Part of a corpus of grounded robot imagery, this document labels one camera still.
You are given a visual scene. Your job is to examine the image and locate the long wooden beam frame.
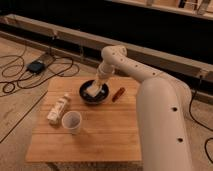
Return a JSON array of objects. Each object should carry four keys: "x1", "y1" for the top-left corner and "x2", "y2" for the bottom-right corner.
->
[{"x1": 0, "y1": 14, "x2": 213, "y2": 104}]

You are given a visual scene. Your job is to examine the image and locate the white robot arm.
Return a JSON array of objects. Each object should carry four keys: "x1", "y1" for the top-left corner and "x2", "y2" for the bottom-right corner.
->
[{"x1": 88, "y1": 45, "x2": 194, "y2": 171}]

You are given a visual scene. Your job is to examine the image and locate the black floor cable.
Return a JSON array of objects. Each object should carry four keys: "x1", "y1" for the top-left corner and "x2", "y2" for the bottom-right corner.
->
[{"x1": 0, "y1": 39, "x2": 80, "y2": 95}]

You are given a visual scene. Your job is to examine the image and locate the wooden table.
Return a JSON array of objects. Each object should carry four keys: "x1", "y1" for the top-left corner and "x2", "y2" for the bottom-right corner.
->
[{"x1": 26, "y1": 77, "x2": 141, "y2": 163}]

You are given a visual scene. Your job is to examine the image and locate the small brown stick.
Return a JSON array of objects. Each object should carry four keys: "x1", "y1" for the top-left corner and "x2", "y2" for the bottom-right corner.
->
[{"x1": 112, "y1": 87, "x2": 125, "y2": 102}]

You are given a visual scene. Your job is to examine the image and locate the translucent plastic cup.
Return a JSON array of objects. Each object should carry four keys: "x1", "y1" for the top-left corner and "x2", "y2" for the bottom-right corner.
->
[{"x1": 61, "y1": 111, "x2": 82, "y2": 135}]

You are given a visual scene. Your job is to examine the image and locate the black cable at right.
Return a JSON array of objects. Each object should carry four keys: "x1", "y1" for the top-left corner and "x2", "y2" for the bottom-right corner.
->
[{"x1": 188, "y1": 74, "x2": 213, "y2": 164}]

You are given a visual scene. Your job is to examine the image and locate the black power adapter box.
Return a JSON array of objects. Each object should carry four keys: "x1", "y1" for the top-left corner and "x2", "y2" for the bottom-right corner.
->
[{"x1": 27, "y1": 61, "x2": 45, "y2": 74}]

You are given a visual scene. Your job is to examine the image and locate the dark ceramic bowl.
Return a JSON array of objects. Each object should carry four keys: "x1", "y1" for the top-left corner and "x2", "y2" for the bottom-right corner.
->
[{"x1": 79, "y1": 80, "x2": 109, "y2": 105}]

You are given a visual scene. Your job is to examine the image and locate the white sponge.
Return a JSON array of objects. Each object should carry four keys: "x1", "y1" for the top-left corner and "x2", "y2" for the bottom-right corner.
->
[{"x1": 86, "y1": 86, "x2": 101, "y2": 98}]

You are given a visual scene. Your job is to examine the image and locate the white plastic bottle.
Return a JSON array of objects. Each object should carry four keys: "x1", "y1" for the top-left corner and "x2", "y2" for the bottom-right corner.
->
[{"x1": 47, "y1": 93, "x2": 71, "y2": 125}]

